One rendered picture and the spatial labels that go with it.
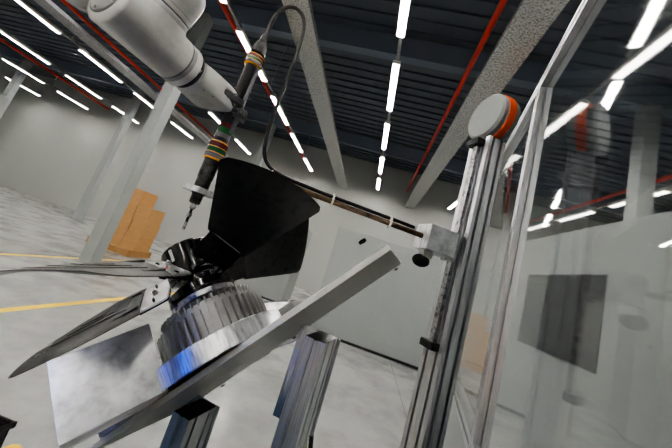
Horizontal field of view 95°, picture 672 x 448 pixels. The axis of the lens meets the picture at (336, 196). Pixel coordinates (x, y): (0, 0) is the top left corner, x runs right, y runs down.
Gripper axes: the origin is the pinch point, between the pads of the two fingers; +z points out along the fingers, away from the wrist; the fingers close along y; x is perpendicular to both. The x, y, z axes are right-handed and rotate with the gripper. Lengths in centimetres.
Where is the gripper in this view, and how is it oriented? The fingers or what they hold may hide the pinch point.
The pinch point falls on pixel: (232, 112)
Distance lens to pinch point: 79.8
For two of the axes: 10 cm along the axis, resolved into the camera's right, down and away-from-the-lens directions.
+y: 9.2, 2.2, -3.3
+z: 2.7, 2.9, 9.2
